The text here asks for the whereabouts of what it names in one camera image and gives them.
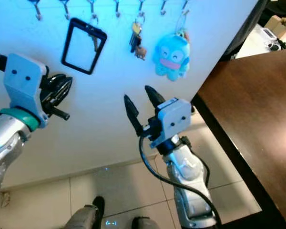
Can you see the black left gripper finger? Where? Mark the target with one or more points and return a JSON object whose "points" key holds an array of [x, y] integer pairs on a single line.
{"points": [[63, 94], [57, 82]]}

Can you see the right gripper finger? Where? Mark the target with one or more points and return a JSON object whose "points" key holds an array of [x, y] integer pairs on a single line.
{"points": [[155, 100], [132, 112]]}

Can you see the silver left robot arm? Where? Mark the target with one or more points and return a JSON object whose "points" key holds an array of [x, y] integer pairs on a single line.
{"points": [[5, 138]]}

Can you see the keys with brown animal charm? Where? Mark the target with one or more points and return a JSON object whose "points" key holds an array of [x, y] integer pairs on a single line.
{"points": [[135, 42]]}

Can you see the metal hook with blue base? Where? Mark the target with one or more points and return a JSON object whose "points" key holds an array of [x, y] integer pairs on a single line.
{"points": [[117, 9], [92, 5], [163, 6], [66, 10], [37, 12], [141, 5], [185, 5]]}

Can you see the black badge holder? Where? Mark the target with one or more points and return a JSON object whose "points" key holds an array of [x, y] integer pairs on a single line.
{"points": [[69, 40]]}

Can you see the dark brown wooden table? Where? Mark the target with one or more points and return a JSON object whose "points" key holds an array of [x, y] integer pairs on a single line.
{"points": [[248, 119]]}

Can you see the robot right leg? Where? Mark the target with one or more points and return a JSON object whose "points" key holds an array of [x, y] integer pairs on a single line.
{"points": [[145, 223]]}

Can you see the small red white wrapper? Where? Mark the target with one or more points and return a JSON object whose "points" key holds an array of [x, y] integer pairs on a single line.
{"points": [[4, 198]]}

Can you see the small white device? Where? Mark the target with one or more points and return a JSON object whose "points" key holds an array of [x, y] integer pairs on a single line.
{"points": [[269, 37]]}

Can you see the small cardboard box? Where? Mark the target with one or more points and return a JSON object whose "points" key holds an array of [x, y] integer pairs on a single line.
{"points": [[281, 26]]}

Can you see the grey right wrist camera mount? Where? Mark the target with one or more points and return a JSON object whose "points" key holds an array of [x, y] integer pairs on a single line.
{"points": [[176, 117]]}

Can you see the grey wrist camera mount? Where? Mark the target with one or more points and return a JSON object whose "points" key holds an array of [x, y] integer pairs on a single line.
{"points": [[24, 81], [176, 117]]}

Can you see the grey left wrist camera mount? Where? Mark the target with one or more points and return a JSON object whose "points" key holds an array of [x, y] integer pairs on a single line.
{"points": [[24, 81]]}

